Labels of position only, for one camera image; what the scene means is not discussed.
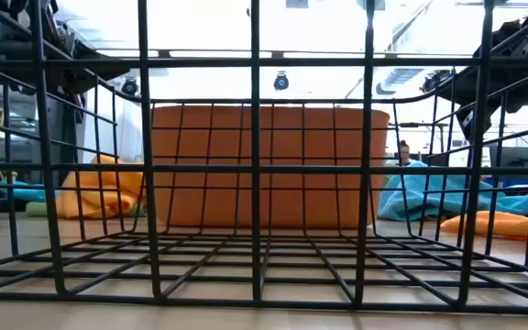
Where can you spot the orange microfiber towel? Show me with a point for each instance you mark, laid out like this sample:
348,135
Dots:
89,197
507,224

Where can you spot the blue microfiber towel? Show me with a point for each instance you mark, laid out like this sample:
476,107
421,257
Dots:
25,194
438,201

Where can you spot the black shiny background fixture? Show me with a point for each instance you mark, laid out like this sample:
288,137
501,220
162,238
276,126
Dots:
438,79

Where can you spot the black round blue-lens device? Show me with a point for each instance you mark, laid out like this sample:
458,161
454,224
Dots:
281,81
129,85

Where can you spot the black computer monitor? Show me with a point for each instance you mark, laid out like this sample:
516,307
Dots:
513,157

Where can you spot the person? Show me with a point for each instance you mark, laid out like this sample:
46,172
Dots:
404,151

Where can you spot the grey cabinet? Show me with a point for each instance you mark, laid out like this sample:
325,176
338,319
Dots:
18,137

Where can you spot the orange plastic bin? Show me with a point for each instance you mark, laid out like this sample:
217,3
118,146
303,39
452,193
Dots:
287,206

